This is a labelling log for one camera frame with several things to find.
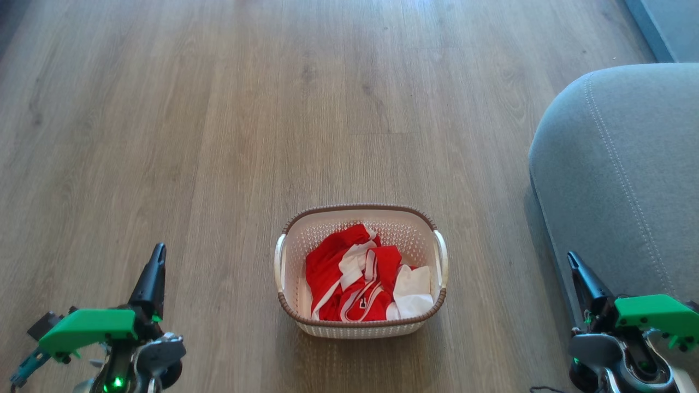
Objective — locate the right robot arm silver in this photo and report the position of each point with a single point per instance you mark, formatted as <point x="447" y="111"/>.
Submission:
<point x="600" y="349"/>

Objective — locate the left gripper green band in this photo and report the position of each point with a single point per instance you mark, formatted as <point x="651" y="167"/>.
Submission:
<point x="87" y="327"/>

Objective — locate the cream perforated laundry basket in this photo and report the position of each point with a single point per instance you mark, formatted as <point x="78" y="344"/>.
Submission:
<point x="295" y="256"/>

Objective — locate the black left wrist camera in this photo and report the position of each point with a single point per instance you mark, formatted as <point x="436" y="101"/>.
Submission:
<point x="46" y="323"/>

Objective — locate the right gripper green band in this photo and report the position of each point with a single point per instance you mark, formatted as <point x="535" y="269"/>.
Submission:
<point x="655" y="314"/>

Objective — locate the red shorts with number print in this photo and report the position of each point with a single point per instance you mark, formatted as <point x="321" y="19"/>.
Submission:
<point x="377" y="307"/>

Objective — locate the red shirt with white sleeves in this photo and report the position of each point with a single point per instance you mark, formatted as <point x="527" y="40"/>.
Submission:
<point x="413" y="295"/>

